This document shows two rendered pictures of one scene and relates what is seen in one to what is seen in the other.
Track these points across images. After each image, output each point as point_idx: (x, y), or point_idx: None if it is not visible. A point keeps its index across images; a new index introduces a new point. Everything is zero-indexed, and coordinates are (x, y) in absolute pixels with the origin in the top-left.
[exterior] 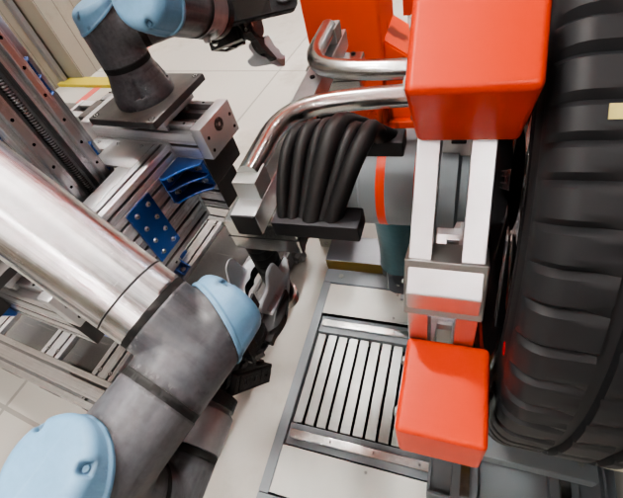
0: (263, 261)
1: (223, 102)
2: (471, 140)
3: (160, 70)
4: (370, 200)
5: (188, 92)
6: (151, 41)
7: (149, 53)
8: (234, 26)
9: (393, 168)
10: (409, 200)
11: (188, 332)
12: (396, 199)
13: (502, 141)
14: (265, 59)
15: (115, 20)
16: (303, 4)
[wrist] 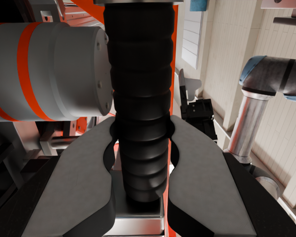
0: (133, 173)
1: (264, 8)
2: None
3: None
4: (44, 105)
5: (291, 21)
6: (285, 67)
7: None
8: (190, 123)
9: (39, 120)
10: (3, 106)
11: None
12: (17, 107)
13: (8, 3)
14: (188, 84)
15: None
16: (173, 70)
